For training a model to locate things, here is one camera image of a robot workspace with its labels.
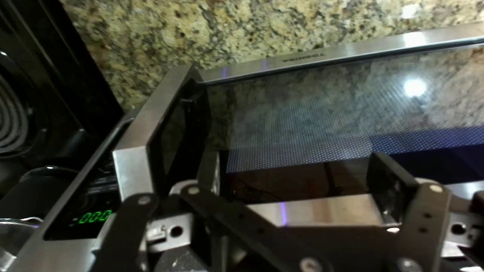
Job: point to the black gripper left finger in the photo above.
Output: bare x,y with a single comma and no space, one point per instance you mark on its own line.
231,220

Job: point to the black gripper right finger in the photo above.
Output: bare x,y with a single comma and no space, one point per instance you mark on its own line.
423,222

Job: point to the black electric stove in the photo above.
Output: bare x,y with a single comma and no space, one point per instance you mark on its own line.
60,77

